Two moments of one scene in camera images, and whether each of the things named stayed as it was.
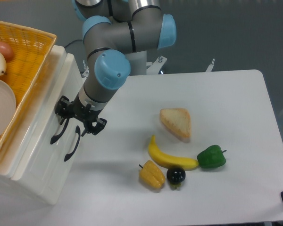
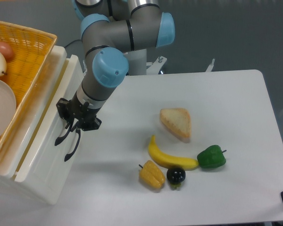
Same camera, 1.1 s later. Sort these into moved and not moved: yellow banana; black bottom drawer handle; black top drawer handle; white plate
Moved: black top drawer handle
Not moved: white plate; black bottom drawer handle; yellow banana
